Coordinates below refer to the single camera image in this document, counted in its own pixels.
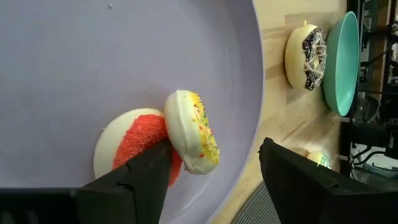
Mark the small orange-yellow frosted donut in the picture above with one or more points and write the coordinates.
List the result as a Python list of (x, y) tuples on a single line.
[(183, 130)]

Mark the teal plate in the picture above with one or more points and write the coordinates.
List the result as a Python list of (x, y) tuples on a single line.
[(342, 62)]

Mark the grey round woven placemat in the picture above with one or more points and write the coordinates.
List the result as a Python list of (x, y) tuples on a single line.
[(255, 208)]

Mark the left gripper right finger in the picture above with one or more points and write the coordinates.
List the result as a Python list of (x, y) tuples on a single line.
[(295, 186)]

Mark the large mint frosted donut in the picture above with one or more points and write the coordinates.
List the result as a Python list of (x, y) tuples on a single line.
[(318, 158)]

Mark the large chocolate frosted donut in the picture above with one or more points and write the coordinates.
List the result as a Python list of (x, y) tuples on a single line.
[(298, 56)]

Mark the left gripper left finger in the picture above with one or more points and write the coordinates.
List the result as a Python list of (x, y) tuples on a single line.
[(140, 186)]

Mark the small red frosted donut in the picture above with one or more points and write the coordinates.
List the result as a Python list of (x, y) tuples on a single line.
[(136, 140)]

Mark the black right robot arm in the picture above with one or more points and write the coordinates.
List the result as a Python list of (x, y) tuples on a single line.
[(373, 135)]

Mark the lavender plate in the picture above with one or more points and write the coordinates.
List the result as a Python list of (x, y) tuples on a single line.
[(93, 62)]

